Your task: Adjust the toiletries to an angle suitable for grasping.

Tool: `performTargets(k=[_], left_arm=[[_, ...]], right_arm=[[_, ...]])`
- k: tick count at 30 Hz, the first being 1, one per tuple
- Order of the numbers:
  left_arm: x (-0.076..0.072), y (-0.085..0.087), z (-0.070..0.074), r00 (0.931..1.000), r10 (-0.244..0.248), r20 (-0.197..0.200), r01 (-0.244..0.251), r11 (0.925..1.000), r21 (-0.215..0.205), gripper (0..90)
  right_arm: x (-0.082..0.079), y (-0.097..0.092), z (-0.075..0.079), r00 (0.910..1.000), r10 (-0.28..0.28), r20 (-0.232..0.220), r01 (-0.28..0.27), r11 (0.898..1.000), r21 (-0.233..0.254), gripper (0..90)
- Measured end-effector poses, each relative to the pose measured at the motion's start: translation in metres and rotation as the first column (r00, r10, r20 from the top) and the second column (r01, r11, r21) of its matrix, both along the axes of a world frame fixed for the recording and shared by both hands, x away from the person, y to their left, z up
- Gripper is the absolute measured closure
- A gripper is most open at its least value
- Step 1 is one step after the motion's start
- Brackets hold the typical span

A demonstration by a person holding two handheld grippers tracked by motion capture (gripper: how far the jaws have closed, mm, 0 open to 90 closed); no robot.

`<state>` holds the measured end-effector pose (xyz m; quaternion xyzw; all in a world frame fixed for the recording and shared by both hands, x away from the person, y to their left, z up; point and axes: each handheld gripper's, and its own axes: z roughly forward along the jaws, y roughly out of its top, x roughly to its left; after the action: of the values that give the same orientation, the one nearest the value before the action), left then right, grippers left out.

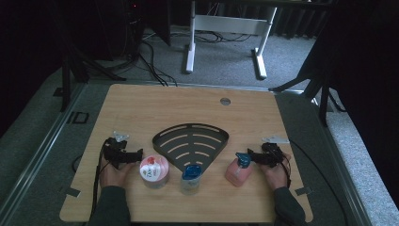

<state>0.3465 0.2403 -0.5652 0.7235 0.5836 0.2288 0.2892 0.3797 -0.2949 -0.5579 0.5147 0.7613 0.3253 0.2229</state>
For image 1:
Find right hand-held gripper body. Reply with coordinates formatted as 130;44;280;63
261;135;291;169

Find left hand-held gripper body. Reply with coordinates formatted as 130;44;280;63
103;130;144;170

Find pink lidded cream jar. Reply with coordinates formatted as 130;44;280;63
138;153;170;189

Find black fan-shaped slotted rack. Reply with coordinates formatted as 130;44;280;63
152;122;231;173

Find person's right hand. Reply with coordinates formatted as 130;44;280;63
258;153;292;191

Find person's left hand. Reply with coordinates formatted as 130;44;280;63
99;155;136;189

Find grey tape piece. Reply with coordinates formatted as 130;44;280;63
294;186;313;197
58;186;82;199

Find clear cup blue contents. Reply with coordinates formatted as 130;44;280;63
180;164;203;196

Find black metal stand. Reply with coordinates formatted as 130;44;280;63
59;37;127;113
268;43;347;128

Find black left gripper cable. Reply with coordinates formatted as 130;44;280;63
88;140;110;222

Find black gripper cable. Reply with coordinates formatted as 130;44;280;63
287;138;349;226
88;140;110;222

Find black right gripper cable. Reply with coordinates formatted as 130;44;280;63
287;138;349;226

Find black floor cables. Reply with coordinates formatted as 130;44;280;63
136;29;179;88

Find white metal desk frame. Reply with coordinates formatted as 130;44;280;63
184;0;279;80

